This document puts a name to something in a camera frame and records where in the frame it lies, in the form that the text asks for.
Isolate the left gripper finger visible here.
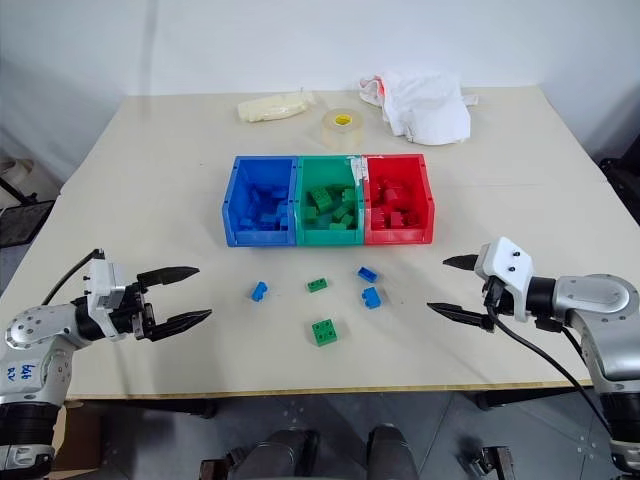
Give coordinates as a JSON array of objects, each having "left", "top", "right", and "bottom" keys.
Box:
[
  {"left": 150, "top": 308, "right": 214, "bottom": 343},
  {"left": 137, "top": 266, "right": 201, "bottom": 292}
]

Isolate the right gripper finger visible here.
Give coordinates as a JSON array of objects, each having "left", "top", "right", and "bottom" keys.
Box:
[
  {"left": 441, "top": 253, "right": 482, "bottom": 274},
  {"left": 425, "top": 301, "right": 495, "bottom": 331}
]

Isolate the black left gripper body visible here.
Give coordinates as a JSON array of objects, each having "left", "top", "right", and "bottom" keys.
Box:
[{"left": 106, "top": 280, "right": 156, "bottom": 342}]

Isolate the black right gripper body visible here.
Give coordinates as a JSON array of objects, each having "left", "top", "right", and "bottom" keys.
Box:
[{"left": 481, "top": 276, "right": 516, "bottom": 333}]

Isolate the red plastic storage bin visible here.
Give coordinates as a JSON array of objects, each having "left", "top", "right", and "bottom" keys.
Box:
[{"left": 361, "top": 153, "right": 437, "bottom": 246}]

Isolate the blue plastic storage bin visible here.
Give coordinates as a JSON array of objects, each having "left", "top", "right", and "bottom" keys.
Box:
[{"left": 221, "top": 154, "right": 300, "bottom": 249}]

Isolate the large green toy brick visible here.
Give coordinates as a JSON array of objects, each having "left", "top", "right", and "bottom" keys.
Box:
[
  {"left": 310, "top": 317, "right": 341, "bottom": 348},
  {"left": 305, "top": 186, "right": 335, "bottom": 212}
]

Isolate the green plastic storage bin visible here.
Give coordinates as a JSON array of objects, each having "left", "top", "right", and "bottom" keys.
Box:
[{"left": 294, "top": 154, "right": 367, "bottom": 247}]

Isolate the white tape strip on bins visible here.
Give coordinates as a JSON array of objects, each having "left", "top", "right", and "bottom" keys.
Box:
[{"left": 343, "top": 154, "right": 370, "bottom": 185}]

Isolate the black mesh stand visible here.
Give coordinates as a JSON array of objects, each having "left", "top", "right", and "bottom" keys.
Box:
[{"left": 0, "top": 175, "right": 57, "bottom": 249}]

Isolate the dark rounded robot shape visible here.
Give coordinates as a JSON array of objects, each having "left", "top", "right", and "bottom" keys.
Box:
[
  {"left": 366, "top": 423, "right": 420, "bottom": 480},
  {"left": 199, "top": 428, "right": 322, "bottom": 480}
]

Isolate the crumpled white plastic bag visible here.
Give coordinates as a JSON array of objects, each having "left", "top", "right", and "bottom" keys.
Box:
[{"left": 356, "top": 69, "right": 480, "bottom": 147}]

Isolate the clear tape roll yellow core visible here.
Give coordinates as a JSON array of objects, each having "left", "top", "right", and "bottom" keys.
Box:
[{"left": 320, "top": 108, "right": 365, "bottom": 149}]

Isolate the cream plastic packet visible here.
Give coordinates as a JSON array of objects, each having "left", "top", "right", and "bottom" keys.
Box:
[{"left": 236, "top": 90, "right": 317, "bottom": 123}]

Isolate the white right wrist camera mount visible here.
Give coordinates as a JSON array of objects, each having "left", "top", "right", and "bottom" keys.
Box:
[{"left": 473, "top": 236, "right": 536, "bottom": 322}]

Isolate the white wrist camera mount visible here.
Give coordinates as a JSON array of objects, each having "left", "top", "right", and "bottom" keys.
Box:
[
  {"left": 83, "top": 253, "right": 129, "bottom": 342},
  {"left": 473, "top": 236, "right": 536, "bottom": 322}
]

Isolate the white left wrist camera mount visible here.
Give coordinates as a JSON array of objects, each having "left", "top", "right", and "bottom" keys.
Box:
[{"left": 83, "top": 253, "right": 129, "bottom": 342}]

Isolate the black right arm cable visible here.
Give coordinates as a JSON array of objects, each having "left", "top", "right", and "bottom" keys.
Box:
[{"left": 488, "top": 299, "right": 612, "bottom": 437}]

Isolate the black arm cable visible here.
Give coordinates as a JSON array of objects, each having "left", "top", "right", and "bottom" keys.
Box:
[
  {"left": 41, "top": 247, "right": 105, "bottom": 307},
  {"left": 488, "top": 299, "right": 612, "bottom": 437}
]

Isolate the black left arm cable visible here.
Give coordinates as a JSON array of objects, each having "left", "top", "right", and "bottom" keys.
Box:
[{"left": 41, "top": 247, "right": 105, "bottom": 307}]

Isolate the black table frame bar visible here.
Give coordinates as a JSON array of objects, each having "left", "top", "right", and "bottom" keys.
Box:
[{"left": 471, "top": 385, "right": 597, "bottom": 412}]

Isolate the dark floor bracket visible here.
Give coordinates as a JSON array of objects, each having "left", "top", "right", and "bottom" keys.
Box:
[{"left": 468, "top": 443, "right": 515, "bottom": 480}]

